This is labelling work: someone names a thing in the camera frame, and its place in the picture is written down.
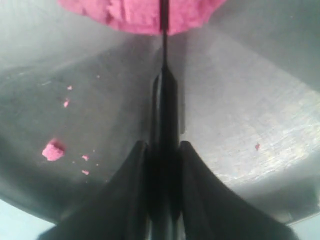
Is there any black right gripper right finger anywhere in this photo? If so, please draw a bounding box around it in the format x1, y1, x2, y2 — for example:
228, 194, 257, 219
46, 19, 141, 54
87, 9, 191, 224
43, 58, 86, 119
179, 141, 298, 240

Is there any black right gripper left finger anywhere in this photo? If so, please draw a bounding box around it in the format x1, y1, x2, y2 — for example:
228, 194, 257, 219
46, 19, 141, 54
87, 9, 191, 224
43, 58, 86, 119
38, 141, 148, 240

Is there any black knife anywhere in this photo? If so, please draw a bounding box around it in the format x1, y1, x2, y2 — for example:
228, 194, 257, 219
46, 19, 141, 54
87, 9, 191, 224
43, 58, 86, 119
147, 0, 182, 240

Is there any pink object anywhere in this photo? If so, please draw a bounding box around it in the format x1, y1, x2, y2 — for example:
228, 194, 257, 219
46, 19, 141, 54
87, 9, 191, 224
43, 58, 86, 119
58, 0, 225, 35

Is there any small pink dough crumb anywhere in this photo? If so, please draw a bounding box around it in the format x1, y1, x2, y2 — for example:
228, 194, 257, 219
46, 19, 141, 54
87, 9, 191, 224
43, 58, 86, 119
41, 138, 65, 162

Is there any round steel plate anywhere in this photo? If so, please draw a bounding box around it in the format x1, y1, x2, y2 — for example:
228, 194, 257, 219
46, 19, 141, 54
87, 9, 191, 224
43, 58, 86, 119
0, 0, 320, 223

